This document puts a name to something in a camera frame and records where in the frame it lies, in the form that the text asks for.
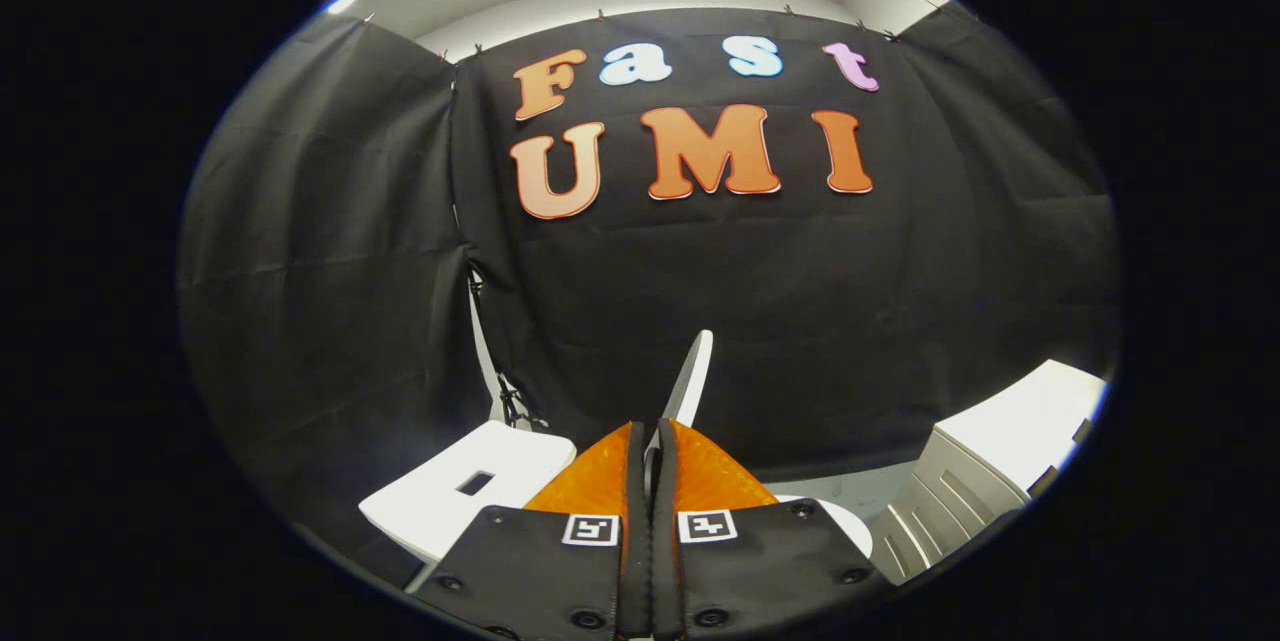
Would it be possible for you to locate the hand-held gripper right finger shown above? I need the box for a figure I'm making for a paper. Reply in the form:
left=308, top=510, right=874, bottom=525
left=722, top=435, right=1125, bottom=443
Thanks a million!
left=652, top=418, right=893, bottom=641

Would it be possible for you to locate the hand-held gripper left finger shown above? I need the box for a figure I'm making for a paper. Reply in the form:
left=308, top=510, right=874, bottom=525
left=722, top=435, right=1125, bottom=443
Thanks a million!
left=412, top=421, right=652, bottom=641

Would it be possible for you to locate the white toilet lid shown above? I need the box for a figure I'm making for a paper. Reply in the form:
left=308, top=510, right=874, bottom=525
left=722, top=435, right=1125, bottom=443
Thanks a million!
left=645, top=329, right=715, bottom=502

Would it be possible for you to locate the white toilet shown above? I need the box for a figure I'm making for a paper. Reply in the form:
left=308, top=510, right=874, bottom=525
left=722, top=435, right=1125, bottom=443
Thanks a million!
left=358, top=419, right=874, bottom=594

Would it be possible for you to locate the black backdrop cloth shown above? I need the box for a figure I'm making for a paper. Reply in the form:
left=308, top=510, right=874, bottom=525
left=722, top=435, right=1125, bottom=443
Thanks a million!
left=178, top=6, right=1121, bottom=582

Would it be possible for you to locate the white drawer cabinet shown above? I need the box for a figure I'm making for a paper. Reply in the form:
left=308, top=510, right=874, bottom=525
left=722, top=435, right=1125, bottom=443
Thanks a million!
left=870, top=359, right=1109, bottom=587

